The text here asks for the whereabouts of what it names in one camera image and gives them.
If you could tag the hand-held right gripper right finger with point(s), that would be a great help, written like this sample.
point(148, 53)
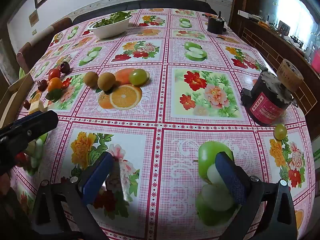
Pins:
point(232, 180)

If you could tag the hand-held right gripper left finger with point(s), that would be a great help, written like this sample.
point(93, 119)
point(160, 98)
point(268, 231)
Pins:
point(97, 177)

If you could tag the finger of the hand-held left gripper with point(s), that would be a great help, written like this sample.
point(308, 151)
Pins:
point(30, 130)

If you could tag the sugarcane piece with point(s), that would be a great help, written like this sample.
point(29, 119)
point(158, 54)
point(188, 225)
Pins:
point(37, 106)

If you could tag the red jujube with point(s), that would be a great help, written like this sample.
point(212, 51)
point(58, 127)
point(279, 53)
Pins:
point(26, 104)

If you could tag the wooden tray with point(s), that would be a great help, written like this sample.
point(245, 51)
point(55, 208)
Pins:
point(17, 87)

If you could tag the dark cherry tomato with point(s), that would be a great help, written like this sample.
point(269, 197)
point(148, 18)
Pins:
point(42, 85)

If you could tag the mandarin with green leaf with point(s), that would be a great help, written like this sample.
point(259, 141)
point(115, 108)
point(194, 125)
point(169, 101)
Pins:
point(55, 84)

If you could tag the dark purple plum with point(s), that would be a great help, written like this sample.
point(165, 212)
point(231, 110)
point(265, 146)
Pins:
point(65, 67)

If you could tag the yellow round fruit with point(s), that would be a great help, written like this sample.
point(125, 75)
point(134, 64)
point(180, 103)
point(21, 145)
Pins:
point(90, 79)

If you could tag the large green grape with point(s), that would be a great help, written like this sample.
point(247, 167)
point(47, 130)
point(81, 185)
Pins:
point(138, 77)

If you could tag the green cushion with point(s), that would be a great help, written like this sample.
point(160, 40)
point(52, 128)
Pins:
point(21, 72)

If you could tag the small green grape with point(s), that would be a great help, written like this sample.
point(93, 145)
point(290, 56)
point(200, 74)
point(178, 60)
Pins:
point(280, 131)

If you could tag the fruit printed tablecloth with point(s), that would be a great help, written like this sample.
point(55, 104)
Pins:
point(160, 130)

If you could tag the black motor with red label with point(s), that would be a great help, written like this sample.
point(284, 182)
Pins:
point(265, 100)

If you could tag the brown kiwi right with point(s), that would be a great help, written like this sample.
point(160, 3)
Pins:
point(106, 81)

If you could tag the brown armchair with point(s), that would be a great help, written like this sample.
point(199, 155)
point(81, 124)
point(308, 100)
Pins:
point(50, 32)

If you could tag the tan cork wheel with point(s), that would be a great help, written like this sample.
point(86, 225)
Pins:
point(290, 75)

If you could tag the white bowl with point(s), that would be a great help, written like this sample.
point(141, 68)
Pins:
point(110, 31)

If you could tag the green leafy vegetables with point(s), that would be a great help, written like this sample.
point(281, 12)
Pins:
point(112, 18)

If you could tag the pink container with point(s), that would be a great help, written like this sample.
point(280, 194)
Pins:
point(315, 60)

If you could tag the small black motor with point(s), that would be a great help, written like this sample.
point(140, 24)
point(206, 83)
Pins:
point(216, 26)

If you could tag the black leather sofa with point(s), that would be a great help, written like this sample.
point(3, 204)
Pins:
point(162, 3)

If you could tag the small wall calendar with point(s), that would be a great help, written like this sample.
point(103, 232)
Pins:
point(33, 17)

